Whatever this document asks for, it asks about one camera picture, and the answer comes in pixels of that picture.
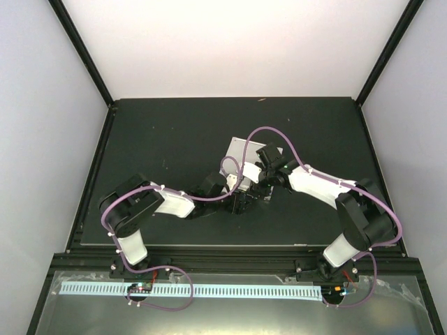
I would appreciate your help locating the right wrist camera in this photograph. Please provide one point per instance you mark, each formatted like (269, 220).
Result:
(251, 171)

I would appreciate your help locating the white slotted cable duct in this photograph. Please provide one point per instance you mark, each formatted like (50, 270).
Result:
(295, 292)

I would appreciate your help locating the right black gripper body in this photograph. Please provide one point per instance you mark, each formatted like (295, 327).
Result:
(265, 192)

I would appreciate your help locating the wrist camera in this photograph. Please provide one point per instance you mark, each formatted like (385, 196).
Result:
(233, 181)
(251, 171)

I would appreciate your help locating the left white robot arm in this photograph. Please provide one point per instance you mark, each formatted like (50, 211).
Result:
(134, 202)

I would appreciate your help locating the aluminium poker case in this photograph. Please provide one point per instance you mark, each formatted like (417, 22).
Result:
(232, 160)

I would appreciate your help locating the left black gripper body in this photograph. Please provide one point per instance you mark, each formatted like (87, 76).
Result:
(231, 206)

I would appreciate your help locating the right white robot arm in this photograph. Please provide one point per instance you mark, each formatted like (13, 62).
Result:
(363, 215)

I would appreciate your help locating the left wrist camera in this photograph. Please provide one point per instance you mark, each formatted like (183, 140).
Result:
(233, 181)

